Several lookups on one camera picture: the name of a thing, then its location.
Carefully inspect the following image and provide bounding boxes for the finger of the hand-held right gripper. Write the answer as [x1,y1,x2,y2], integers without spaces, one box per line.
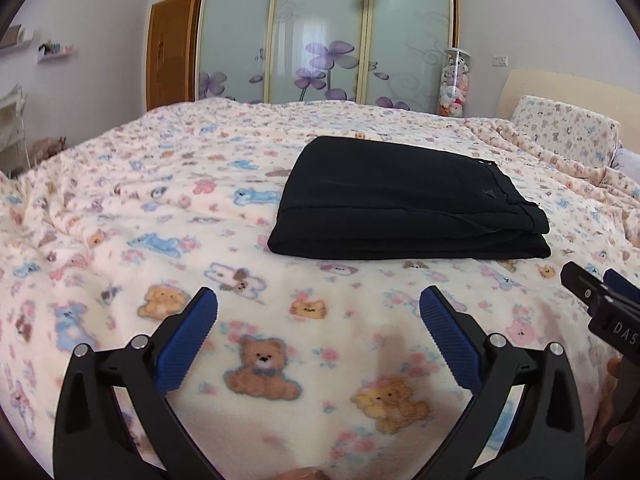
[560,261,608,317]
[603,268,640,306]

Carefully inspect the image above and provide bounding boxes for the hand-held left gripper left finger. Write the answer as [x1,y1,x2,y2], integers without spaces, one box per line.
[52,286,221,480]

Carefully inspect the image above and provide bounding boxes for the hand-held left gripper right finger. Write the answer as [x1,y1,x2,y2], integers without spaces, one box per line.
[419,285,586,480]

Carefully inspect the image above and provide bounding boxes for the black pants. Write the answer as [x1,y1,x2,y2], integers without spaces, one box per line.
[267,135,552,262]

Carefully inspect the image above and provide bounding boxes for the person's right hand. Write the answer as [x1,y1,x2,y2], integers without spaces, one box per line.
[587,357,622,461]

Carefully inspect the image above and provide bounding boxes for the lavender pillow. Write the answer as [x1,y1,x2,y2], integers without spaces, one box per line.
[611,145,640,181]

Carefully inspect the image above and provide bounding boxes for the teddy bear printed blanket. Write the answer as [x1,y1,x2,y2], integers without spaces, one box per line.
[0,97,640,480]

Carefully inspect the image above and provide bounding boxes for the teddy bear printed pillow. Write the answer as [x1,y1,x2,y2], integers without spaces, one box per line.
[510,95,621,168]

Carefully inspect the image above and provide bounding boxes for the cream headboard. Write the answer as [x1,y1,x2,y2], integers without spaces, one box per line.
[497,68,640,153]

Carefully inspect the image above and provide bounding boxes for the brown plush toy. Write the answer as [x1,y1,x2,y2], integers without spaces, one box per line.
[27,135,68,163]

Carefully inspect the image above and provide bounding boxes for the clear tube of plush toys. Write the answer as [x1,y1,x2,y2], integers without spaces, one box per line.
[436,47,472,118]

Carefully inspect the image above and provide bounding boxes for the white rack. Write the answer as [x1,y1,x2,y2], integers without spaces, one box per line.
[0,85,28,176]

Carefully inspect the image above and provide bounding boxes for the wooden door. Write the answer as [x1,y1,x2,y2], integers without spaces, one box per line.
[146,0,195,112]

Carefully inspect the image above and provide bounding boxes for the floral glass door wardrobe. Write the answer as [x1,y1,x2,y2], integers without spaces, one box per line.
[187,0,460,116]

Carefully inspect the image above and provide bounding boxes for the white wall shelf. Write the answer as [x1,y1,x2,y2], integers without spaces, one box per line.
[37,42,76,64]
[0,25,36,51]

